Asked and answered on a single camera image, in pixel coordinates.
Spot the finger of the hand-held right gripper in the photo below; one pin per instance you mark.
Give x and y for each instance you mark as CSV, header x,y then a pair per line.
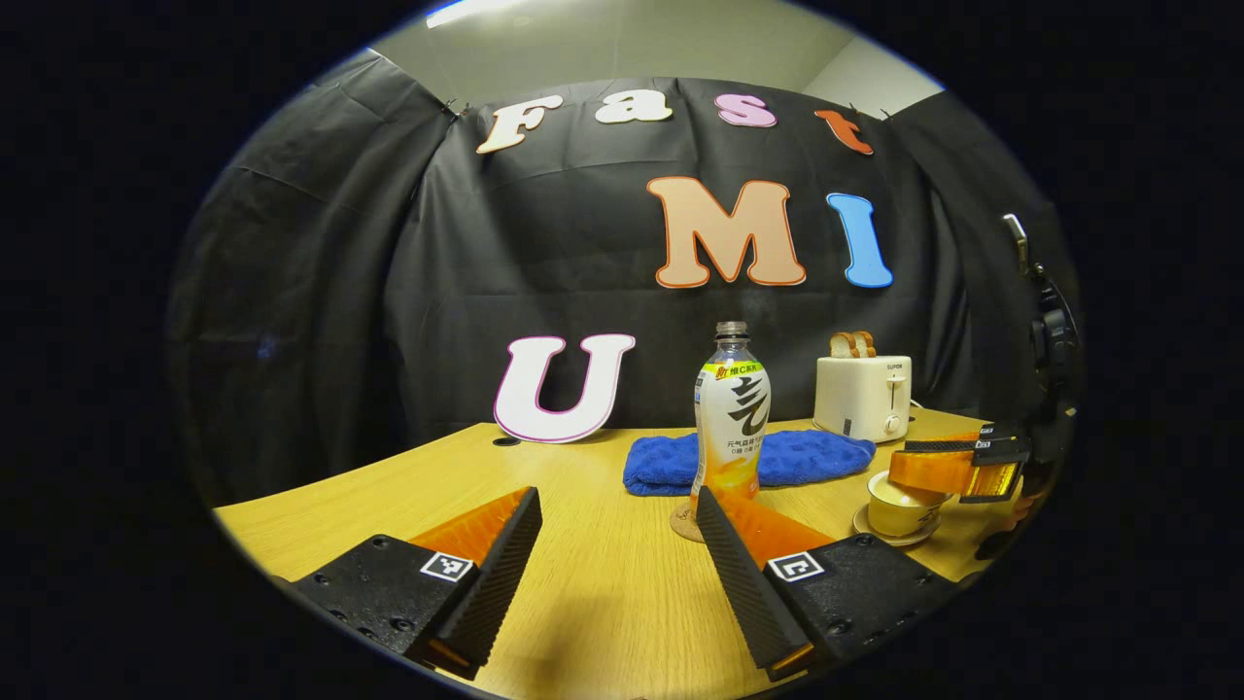
x,y
933,470
1001,447

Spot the black backdrop cloth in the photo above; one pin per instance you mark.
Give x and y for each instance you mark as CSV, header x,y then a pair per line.
x,y
544,243

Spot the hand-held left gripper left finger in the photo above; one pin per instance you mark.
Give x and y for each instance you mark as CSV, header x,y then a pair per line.
x,y
501,574

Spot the white teacup lid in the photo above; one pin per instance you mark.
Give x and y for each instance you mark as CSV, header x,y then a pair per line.
x,y
899,484

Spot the white toaster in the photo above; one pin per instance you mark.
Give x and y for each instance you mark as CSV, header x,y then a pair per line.
x,y
860,399

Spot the toast slice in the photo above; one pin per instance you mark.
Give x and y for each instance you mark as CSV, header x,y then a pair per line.
x,y
842,346
866,344

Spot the teacup saucer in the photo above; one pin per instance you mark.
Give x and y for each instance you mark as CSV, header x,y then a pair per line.
x,y
870,533

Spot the clear labelled water bottle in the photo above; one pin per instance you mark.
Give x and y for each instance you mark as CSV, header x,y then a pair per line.
x,y
731,418

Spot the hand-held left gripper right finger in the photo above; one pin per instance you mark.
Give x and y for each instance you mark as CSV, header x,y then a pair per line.
x,y
743,583

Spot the white teacup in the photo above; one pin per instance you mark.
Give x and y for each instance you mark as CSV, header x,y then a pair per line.
x,y
894,520

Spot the blue towel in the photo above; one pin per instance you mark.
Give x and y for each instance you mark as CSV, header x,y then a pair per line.
x,y
826,457

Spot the round wooden coaster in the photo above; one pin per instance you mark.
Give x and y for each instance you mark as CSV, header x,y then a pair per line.
x,y
685,525

